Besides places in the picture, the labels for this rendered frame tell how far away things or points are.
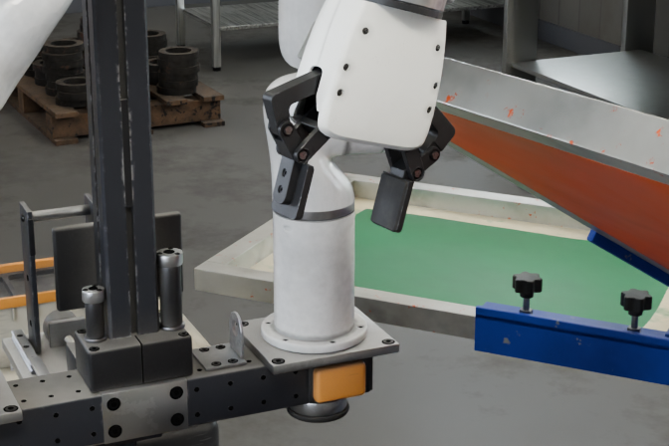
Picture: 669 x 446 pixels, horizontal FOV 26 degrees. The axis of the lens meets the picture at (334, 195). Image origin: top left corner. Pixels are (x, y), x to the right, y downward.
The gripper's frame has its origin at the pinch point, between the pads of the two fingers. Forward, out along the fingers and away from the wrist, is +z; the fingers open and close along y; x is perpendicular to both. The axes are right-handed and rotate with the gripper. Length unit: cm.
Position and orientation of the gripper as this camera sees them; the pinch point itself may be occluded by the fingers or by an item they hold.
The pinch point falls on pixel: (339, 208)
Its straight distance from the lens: 104.9
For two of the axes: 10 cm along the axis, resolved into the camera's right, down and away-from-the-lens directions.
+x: 5.7, 2.5, -7.8
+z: -2.4, 9.6, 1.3
